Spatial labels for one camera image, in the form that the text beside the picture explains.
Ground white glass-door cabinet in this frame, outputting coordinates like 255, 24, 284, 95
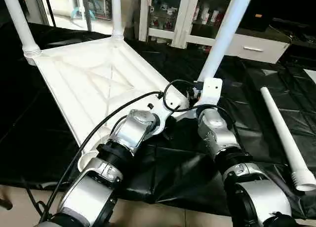
139, 0, 237, 49

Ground white drawer unit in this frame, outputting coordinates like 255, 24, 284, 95
225, 32, 290, 65

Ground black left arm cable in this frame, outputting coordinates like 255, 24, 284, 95
20, 90, 163, 223

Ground white plastic table leg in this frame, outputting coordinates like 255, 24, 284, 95
196, 0, 256, 87
0, 0, 42, 66
260, 86, 316, 192
111, 0, 125, 41

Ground white plastic table top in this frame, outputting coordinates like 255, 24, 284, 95
22, 36, 198, 172

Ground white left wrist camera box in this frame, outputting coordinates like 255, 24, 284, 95
147, 100, 178, 137

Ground black metal bench leg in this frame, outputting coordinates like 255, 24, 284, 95
0, 197, 13, 210

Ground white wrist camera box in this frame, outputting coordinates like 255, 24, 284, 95
194, 77, 223, 109
147, 100, 178, 137

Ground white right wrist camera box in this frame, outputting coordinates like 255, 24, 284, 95
194, 77, 223, 109

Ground blue grey floor appliance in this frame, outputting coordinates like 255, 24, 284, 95
74, 0, 113, 20

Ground black work mat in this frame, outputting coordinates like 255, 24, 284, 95
0, 21, 316, 220

